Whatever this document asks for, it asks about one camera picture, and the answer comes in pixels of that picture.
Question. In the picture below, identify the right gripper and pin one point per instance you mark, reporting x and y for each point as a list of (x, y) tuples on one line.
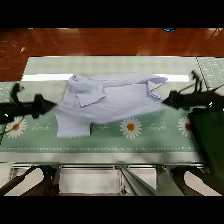
[(175, 99)]

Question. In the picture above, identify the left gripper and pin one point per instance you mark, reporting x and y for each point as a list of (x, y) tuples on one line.
[(41, 105)]

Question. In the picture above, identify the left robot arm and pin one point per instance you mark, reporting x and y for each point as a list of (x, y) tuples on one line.
[(13, 110)]

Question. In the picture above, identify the silver frame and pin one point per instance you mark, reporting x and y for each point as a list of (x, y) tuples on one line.
[(100, 180)]

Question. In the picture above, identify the light blue shirt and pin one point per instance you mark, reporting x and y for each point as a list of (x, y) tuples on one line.
[(110, 100)]

